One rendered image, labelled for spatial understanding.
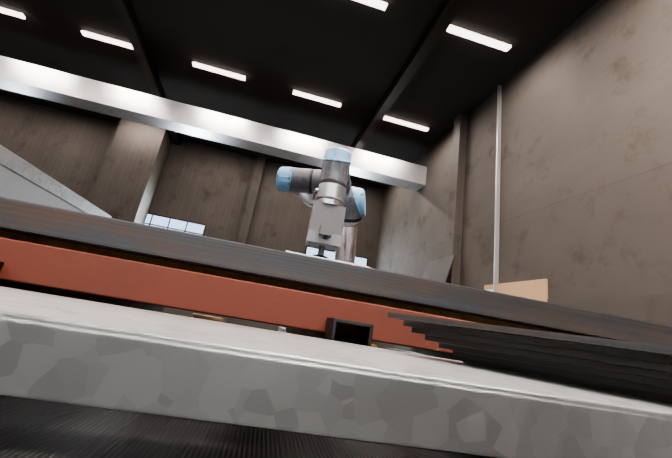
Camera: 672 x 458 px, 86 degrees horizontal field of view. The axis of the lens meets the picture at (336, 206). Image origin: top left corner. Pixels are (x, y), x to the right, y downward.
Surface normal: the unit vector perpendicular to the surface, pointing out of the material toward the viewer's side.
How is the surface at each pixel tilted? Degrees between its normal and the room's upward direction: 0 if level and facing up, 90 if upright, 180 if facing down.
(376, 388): 90
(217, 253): 90
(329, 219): 90
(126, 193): 90
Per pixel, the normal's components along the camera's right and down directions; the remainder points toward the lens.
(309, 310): 0.19, -0.28
